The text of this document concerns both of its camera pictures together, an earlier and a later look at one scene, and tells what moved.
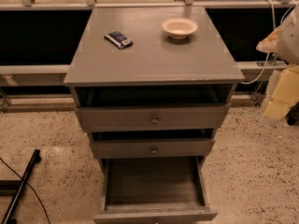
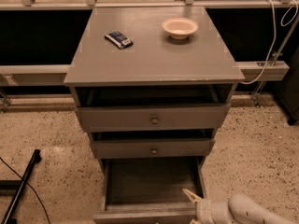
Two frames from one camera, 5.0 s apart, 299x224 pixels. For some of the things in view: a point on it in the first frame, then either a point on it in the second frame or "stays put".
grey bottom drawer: (157, 189) stays put
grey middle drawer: (151, 148) stays put
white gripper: (290, 46) to (203, 209)
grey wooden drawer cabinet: (152, 82) stays put
